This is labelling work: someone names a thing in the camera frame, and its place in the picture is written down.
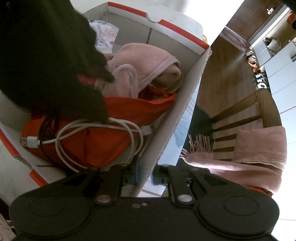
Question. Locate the white wall cabinet unit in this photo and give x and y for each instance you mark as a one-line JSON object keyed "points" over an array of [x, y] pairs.
{"points": [[275, 52]]}

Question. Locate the black drawstring pouch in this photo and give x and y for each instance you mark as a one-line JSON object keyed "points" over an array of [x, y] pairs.
{"points": [[45, 47]]}

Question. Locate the brown entrance door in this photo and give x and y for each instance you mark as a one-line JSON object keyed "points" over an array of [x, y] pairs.
{"points": [[251, 15]]}

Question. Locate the red cloth on chair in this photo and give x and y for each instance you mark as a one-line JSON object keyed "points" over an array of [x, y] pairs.
{"points": [[268, 193]]}

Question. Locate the red and white cardboard box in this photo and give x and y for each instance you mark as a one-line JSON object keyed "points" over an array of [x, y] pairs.
{"points": [[23, 171]]}

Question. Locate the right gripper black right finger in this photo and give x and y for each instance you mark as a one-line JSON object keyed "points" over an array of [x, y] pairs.
{"points": [[172, 177]]}

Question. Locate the cartoon printed face mask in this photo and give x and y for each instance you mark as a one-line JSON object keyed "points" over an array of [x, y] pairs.
{"points": [[106, 33]]}

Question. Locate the pink fleece garment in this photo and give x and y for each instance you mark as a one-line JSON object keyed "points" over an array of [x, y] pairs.
{"points": [[137, 66]]}

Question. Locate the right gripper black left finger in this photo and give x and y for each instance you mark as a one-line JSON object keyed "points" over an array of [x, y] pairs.
{"points": [[111, 182]]}

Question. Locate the wooden chair beside table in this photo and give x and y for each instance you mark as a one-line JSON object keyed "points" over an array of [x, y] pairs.
{"points": [[217, 134]]}

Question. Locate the red cloth bag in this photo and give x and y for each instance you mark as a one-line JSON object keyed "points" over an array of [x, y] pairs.
{"points": [[79, 145]]}

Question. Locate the pink fringed scarf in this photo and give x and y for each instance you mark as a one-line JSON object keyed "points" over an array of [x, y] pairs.
{"points": [[258, 161]]}

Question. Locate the shoes on floor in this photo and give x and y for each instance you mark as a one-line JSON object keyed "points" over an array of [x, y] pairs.
{"points": [[256, 69]]}

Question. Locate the red patterned doormat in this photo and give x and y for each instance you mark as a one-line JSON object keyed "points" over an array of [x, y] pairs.
{"points": [[234, 39]]}

